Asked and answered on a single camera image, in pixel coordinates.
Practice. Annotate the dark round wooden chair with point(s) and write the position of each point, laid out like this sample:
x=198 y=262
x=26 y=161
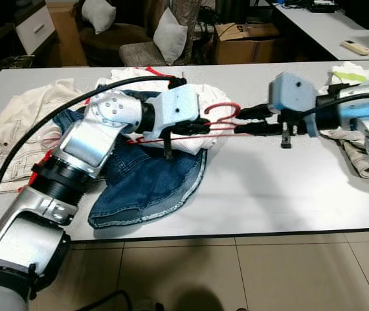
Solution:
x=107 y=45

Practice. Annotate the grey upholstered chair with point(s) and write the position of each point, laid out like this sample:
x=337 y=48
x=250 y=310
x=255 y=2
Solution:
x=139 y=55

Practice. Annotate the white table black legs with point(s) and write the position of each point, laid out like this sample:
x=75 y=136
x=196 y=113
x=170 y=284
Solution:
x=268 y=194

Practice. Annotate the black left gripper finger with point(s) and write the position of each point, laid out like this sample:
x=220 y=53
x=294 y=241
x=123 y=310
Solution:
x=220 y=130
x=223 y=121

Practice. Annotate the black desk device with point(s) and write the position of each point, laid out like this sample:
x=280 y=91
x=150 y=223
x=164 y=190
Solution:
x=324 y=5

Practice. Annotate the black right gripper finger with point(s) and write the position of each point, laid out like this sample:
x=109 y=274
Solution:
x=262 y=129
x=262 y=111

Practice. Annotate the white pillow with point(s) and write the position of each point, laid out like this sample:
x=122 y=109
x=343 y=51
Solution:
x=99 y=14
x=170 y=35

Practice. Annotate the white desk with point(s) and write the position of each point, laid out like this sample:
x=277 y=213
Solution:
x=327 y=32

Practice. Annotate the cream remote control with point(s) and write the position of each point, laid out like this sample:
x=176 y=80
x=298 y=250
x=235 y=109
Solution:
x=355 y=46

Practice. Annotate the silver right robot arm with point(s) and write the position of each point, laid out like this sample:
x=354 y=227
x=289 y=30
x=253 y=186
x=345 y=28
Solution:
x=366 y=110

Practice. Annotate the red plastic hanger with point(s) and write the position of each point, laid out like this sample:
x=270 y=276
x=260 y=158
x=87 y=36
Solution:
x=224 y=104

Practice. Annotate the white crumpled garment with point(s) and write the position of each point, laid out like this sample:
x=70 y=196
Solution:
x=207 y=94

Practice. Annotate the white printed T-shirt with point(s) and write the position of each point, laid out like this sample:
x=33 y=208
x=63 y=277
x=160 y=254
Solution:
x=346 y=68

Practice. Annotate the white drawer unit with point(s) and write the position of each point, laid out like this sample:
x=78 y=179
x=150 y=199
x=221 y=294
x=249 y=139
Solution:
x=35 y=29

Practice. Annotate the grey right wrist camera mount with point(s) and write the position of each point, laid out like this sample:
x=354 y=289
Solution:
x=291 y=91

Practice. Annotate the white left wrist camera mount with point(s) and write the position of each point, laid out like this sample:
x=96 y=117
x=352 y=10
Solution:
x=178 y=107

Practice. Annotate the brown cardboard box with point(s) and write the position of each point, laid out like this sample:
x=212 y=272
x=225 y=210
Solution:
x=249 y=48

